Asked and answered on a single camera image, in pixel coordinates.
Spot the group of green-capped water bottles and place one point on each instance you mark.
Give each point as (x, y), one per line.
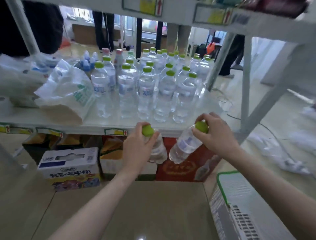
(145, 91)

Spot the crumpled white plastic wrap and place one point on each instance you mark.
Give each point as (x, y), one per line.
(286, 148)

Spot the yellow shelf price label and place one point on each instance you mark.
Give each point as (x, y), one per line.
(5, 128)
(49, 132)
(214, 15)
(116, 132)
(143, 7)

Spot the red gift box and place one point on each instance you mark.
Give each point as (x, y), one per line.
(190, 165)

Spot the orange bag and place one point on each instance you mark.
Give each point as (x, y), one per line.
(210, 47)

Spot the pink-capped clear bottle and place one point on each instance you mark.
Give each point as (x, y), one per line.
(106, 52)
(119, 59)

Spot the white plastic bag blue print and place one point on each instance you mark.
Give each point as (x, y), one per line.
(21, 79)

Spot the person's left thumb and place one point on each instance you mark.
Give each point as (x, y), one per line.
(152, 142)

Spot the person's right thumb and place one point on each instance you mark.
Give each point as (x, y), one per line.
(198, 135)

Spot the white blue milk carton box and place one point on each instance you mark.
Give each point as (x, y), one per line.
(70, 169)

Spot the person's right forearm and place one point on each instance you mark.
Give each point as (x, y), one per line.
(274, 192)

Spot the pack of blue-capped bottles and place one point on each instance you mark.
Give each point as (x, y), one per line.
(87, 62)

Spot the orange snack packets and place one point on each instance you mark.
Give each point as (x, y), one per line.
(49, 141)

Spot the clear green-capped water bottle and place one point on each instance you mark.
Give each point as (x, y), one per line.
(184, 146)
(158, 151)

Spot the white metal shelf rack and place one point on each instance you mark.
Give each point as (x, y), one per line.
(246, 27)

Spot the person's right hand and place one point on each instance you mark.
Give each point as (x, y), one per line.
(219, 138)

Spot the person's left hand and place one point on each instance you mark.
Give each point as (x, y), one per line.
(134, 150)

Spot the white plastic bag green print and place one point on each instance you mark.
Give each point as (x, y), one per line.
(65, 92)

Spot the white basket green rim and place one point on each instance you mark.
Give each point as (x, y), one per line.
(237, 207)

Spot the person's left forearm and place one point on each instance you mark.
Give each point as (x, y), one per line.
(98, 207)

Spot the dark red snack packets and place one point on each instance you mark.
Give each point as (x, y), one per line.
(274, 6)

